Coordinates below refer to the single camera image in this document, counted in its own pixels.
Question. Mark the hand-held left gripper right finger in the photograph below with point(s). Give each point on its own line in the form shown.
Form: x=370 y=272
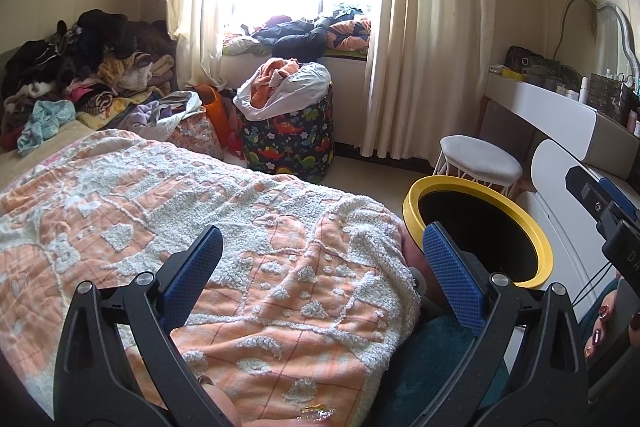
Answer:
x=452 y=277

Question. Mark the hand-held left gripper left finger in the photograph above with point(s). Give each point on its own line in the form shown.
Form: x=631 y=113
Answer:
x=187 y=279

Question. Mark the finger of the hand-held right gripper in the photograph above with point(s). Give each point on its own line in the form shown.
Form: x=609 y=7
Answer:
x=620 y=199
x=587 y=192

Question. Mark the yellow rimmed trash bin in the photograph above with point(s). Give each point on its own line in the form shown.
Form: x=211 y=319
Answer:
x=530 y=227

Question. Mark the person's right hand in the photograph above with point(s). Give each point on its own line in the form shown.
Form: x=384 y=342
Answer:
x=602 y=324

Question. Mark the orange and white tufted blanket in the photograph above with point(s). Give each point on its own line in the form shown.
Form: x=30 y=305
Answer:
x=275 y=257

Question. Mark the white vanity desk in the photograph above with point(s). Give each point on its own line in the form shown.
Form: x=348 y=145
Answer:
x=550 y=107

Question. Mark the person's teal trousers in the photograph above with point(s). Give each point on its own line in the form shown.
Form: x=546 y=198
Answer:
x=440 y=372

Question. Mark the dark organizer box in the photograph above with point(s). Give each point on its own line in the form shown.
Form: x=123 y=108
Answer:
x=610 y=94

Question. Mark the white bottle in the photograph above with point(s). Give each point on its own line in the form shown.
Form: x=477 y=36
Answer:
x=584 y=89

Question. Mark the white round stool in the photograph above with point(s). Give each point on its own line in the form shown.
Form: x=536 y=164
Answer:
x=480 y=157

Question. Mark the yellow box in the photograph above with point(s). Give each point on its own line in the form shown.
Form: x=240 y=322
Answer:
x=510 y=74

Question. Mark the pink floral bag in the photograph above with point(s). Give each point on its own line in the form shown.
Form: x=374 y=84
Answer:
x=197 y=134

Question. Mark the wavy framed mirror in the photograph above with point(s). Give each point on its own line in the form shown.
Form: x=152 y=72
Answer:
x=607 y=27

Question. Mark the orange bag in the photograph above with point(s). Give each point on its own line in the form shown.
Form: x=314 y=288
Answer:
x=215 y=112

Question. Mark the dinosaur print laundry basket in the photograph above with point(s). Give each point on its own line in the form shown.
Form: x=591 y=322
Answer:
x=290 y=142

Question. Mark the lavender cloth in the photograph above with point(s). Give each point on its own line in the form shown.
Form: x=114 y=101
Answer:
x=145 y=112

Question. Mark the gold foil scrap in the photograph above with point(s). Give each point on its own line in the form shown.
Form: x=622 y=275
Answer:
x=315 y=411

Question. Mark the beige bed sheet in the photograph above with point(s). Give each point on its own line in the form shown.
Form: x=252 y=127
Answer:
x=30 y=167

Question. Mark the light blue cloth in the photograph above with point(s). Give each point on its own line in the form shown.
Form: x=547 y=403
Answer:
x=45 y=122

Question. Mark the orange towel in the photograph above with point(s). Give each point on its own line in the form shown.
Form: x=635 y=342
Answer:
x=272 y=77

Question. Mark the white plastic bag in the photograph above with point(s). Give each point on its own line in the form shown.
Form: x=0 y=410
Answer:
x=305 y=87

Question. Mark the pile of clothes on bed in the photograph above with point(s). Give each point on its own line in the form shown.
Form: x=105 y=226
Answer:
x=90 y=52

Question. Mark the heap of clothes on windowsill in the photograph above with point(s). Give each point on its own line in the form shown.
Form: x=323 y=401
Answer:
x=295 y=32

